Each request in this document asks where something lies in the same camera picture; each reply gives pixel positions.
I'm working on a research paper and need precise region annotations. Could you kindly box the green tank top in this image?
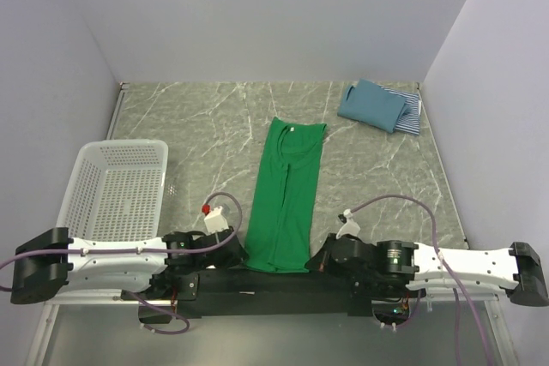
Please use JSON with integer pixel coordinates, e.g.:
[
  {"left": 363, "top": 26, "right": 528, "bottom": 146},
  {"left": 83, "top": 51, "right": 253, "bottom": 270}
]
[{"left": 244, "top": 117, "right": 327, "bottom": 273}]

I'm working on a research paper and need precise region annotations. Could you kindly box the blue white striped tank top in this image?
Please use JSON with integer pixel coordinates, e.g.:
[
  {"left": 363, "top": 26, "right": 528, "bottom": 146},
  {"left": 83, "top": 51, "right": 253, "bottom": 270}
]
[{"left": 386, "top": 88, "right": 421, "bottom": 135}]

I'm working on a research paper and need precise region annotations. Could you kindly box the teal blue tank top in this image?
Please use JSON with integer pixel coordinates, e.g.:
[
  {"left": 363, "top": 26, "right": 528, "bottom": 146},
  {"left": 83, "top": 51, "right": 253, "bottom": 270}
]
[{"left": 337, "top": 80, "right": 410, "bottom": 133}]

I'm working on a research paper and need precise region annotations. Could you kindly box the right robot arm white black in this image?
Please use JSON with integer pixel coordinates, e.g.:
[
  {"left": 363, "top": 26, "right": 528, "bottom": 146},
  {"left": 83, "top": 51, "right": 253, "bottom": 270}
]
[{"left": 305, "top": 233, "right": 548, "bottom": 307}]

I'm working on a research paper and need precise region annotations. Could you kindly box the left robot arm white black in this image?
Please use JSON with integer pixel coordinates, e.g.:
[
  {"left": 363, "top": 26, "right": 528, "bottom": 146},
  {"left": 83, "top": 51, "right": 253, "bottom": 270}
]
[{"left": 6, "top": 227, "right": 248, "bottom": 305}]

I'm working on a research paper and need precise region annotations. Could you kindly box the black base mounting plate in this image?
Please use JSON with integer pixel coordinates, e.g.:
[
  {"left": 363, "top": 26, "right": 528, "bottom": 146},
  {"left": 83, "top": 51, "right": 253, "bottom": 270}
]
[{"left": 137, "top": 268, "right": 425, "bottom": 319}]

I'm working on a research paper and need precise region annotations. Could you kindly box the white plastic laundry basket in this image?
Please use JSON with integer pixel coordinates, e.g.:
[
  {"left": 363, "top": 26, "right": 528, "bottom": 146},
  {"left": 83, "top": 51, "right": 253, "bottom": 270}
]
[{"left": 57, "top": 139, "right": 168, "bottom": 242}]

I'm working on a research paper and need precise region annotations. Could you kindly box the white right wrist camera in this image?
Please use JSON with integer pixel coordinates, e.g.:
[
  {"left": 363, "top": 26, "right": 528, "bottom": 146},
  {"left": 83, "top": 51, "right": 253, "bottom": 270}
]
[{"left": 336, "top": 209, "right": 360, "bottom": 239}]

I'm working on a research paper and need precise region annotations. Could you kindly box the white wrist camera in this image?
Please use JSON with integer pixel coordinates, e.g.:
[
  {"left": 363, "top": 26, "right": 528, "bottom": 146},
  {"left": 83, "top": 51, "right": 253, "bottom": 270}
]
[
  {"left": 202, "top": 204, "right": 230, "bottom": 235},
  {"left": 336, "top": 209, "right": 360, "bottom": 239}
]

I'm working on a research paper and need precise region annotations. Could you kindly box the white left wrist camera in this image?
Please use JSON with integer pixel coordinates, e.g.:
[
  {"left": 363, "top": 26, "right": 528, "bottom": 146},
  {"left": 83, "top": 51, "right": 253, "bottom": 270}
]
[{"left": 202, "top": 204, "right": 230, "bottom": 235}]

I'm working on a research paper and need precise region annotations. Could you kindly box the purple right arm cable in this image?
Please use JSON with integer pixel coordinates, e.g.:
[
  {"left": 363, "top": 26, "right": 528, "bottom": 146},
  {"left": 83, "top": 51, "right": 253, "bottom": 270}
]
[{"left": 349, "top": 194, "right": 494, "bottom": 366}]

